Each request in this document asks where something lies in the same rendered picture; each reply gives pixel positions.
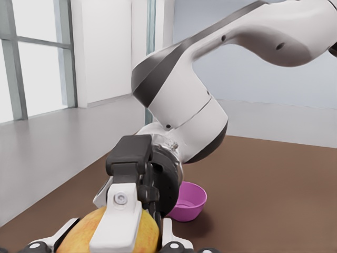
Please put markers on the finger of the pale right gripper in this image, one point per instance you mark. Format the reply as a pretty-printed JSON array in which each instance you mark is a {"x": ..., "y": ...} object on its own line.
[
  {"x": 118, "y": 226},
  {"x": 101, "y": 199}
]

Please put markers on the pale left gripper left finger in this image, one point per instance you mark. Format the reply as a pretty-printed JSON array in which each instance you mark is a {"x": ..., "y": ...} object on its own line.
[{"x": 44, "y": 242}]

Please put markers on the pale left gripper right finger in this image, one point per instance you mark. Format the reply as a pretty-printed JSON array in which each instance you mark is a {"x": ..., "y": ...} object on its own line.
[{"x": 171, "y": 242}]

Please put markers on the yellow-red apple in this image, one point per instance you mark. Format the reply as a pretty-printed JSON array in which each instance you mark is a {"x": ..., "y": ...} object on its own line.
[{"x": 150, "y": 232}]

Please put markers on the purple bowl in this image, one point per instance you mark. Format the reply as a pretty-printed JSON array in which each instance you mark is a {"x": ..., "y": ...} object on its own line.
[{"x": 192, "y": 208}]

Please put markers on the grey window frame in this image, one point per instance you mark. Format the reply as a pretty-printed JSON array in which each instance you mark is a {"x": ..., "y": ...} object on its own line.
[{"x": 67, "y": 52}]

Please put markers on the silver frame post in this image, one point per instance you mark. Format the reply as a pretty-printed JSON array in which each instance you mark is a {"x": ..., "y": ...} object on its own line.
[{"x": 150, "y": 26}]

